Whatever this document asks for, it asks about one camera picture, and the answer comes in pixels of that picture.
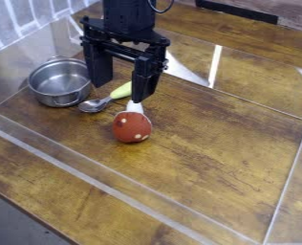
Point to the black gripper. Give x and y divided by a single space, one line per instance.
123 34

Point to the red toy mushroom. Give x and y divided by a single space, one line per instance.
131 126

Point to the silver metal pot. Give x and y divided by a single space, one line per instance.
59 82

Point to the black bar on table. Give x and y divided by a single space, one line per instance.
254 15

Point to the spoon with green handle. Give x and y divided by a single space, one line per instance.
92 106

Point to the clear acrylic enclosure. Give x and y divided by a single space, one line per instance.
215 178

